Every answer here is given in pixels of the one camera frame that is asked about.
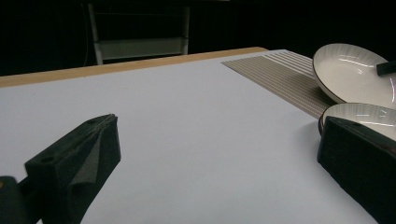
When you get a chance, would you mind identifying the small white dark-rimmed bowl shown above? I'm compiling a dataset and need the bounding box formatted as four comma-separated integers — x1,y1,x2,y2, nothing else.
318,102,396,142

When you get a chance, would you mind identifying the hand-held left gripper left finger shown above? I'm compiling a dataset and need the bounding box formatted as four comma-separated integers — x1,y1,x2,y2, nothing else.
24,113,121,224

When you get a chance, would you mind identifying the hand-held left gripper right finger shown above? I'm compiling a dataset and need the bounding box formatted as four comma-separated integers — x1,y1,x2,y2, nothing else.
317,116,396,224

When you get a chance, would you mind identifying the large white dark-rimmed plate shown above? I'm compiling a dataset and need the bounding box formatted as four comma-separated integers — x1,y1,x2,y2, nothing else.
312,42,396,111

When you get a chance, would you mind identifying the desk with white legs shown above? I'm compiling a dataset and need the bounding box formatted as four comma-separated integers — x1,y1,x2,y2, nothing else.
87,2,191,65

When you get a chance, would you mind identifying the striped beige placemat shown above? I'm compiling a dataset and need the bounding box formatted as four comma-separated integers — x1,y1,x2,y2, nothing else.
221,49,340,120

